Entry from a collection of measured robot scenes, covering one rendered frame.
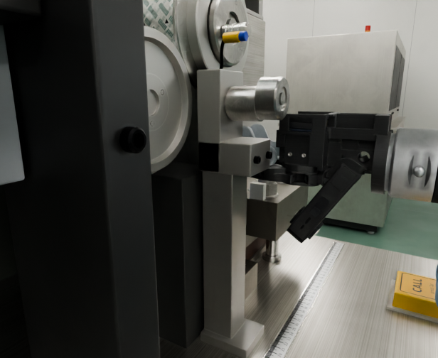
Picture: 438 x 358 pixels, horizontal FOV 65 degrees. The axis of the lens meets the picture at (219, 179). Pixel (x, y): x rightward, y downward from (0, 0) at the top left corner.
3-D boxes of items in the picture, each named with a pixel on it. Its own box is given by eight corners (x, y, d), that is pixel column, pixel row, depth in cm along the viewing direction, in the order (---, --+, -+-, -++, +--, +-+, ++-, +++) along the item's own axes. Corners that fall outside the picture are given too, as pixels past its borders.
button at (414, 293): (453, 324, 43) (456, 307, 42) (392, 307, 46) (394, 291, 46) (449, 297, 49) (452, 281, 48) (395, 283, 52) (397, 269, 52)
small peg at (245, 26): (246, 38, 33) (245, 22, 33) (221, 40, 35) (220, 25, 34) (252, 36, 34) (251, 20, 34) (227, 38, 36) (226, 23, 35)
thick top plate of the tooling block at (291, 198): (276, 241, 50) (277, 202, 49) (91, 200, 70) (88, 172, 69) (306, 210, 64) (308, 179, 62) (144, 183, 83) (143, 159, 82)
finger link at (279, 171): (250, 156, 45) (316, 162, 41) (250, 169, 46) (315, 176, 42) (234, 162, 41) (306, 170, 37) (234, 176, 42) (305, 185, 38)
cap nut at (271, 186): (272, 199, 51) (274, 170, 49) (250, 196, 52) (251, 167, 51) (281, 193, 54) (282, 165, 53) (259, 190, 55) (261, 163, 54)
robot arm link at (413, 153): (429, 192, 39) (430, 213, 32) (385, 187, 41) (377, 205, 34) (439, 126, 37) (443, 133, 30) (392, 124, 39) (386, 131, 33)
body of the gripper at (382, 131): (294, 111, 45) (397, 113, 39) (291, 174, 47) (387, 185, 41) (272, 113, 38) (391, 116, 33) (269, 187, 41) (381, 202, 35)
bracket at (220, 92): (249, 362, 37) (257, 67, 30) (200, 341, 40) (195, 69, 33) (267, 335, 41) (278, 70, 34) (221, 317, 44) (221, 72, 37)
